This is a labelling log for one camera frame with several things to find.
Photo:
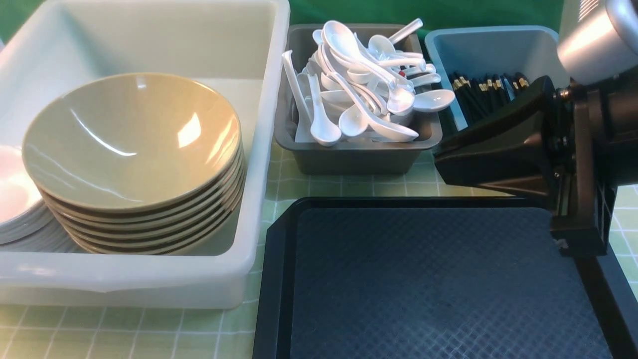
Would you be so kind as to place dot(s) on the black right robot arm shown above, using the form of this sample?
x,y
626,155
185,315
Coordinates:
x,y
569,150

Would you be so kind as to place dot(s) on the grey spoon bin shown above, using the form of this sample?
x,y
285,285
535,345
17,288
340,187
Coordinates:
x,y
347,158

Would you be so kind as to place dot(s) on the pile of white spoons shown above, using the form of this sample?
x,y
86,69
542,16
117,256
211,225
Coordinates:
x,y
354,92

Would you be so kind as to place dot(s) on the black serving tray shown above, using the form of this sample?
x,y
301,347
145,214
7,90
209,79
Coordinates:
x,y
435,278

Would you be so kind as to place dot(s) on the large white plastic tub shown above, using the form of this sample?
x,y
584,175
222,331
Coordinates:
x,y
233,46

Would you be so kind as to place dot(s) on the bundle of black chopsticks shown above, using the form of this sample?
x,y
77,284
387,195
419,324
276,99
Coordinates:
x,y
480,97

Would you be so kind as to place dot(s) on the stack of tan bowls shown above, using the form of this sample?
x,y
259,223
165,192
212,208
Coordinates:
x,y
138,163

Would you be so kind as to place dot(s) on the blue chopstick bin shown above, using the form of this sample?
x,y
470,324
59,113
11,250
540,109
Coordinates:
x,y
477,51

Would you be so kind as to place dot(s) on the stack of white dishes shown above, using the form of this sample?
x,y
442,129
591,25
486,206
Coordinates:
x,y
26,224

